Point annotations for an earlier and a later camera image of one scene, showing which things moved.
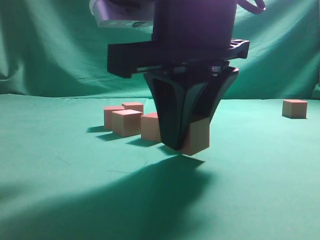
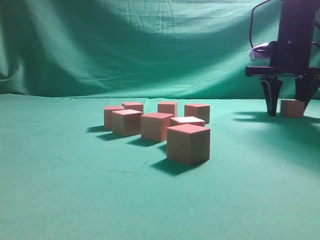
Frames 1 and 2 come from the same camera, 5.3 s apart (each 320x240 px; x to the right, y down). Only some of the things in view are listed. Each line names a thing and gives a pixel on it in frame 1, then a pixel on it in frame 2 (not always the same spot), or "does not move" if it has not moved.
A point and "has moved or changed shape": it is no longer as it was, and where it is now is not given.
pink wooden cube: x=294 y=109 does not move
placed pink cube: x=137 y=107 does not move
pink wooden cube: x=126 y=122 does not move
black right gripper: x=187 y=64 -> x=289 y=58
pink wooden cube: x=199 y=137 has moved or changed shape
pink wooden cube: x=108 y=115 does not move
